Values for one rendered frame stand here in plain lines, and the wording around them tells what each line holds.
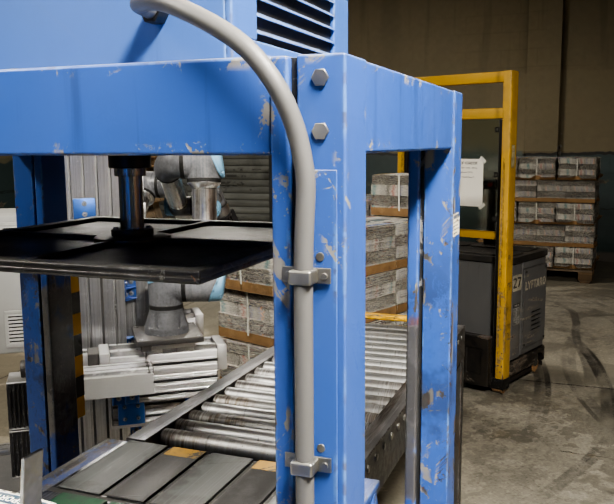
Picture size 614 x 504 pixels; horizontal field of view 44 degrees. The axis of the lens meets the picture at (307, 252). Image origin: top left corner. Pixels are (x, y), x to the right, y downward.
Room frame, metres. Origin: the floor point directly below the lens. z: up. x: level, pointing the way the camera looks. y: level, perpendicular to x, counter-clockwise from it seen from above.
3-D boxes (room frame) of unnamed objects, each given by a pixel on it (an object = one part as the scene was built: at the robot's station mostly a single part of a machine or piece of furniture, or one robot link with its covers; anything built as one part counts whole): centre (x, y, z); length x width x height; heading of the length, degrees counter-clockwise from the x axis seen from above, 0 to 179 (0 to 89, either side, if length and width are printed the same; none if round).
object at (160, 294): (2.58, 0.48, 0.98); 0.13 x 0.12 x 0.14; 93
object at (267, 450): (1.64, 0.13, 0.77); 0.47 x 0.05 x 0.05; 69
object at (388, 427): (2.10, -0.32, 0.74); 1.34 x 0.05 x 0.12; 159
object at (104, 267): (1.24, 0.28, 1.30); 0.55 x 0.55 x 0.03; 69
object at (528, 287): (4.82, -1.11, 0.40); 0.69 x 0.55 x 0.80; 49
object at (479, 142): (4.56, -0.89, 1.27); 0.57 x 0.01 x 0.65; 49
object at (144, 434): (2.28, 0.16, 0.74); 1.34 x 0.05 x 0.12; 159
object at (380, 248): (3.77, -0.21, 0.95); 0.38 x 0.29 x 0.23; 50
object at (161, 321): (2.58, 0.49, 0.87); 0.15 x 0.15 x 0.10
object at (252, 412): (1.82, 0.06, 0.77); 0.47 x 0.05 x 0.05; 69
